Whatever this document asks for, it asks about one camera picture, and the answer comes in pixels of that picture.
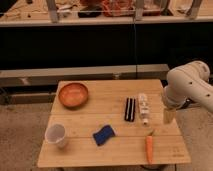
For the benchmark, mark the tan wooden pusher tool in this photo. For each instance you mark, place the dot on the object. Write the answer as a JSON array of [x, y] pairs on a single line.
[[168, 115]]

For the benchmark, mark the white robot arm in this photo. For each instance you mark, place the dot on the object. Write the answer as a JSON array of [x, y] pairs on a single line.
[[188, 81]]

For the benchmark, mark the white tube bottle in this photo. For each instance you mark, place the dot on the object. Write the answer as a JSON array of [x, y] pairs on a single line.
[[143, 108]]

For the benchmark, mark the black rectangular case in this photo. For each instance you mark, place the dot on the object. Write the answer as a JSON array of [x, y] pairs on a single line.
[[130, 110]]

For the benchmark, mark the wooden table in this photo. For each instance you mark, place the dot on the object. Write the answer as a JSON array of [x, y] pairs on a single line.
[[110, 123]]

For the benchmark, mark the blue sponge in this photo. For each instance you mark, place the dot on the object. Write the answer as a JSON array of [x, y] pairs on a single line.
[[103, 135]]

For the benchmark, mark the orange wooden bowl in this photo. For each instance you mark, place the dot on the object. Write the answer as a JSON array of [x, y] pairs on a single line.
[[73, 95]]

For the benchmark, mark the white plastic cup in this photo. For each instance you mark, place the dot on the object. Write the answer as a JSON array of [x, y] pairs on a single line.
[[56, 135]]

